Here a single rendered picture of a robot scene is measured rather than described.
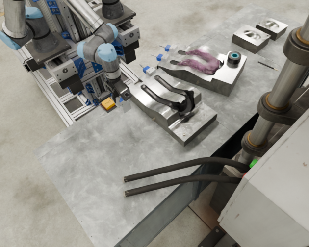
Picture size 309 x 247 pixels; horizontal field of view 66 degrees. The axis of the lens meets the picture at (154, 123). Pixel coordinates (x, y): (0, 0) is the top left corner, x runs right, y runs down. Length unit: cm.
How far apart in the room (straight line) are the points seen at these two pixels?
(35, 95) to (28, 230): 145
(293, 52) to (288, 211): 39
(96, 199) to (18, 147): 156
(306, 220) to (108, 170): 96
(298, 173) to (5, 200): 226
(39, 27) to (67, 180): 85
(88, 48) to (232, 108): 86
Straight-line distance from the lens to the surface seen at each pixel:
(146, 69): 152
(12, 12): 132
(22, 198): 240
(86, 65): 179
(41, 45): 162
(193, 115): 133
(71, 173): 134
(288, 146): 58
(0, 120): 300
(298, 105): 91
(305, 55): 70
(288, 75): 78
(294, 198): 53
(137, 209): 119
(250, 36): 191
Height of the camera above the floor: 193
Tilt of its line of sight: 55 degrees down
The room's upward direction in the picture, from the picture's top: 8 degrees counter-clockwise
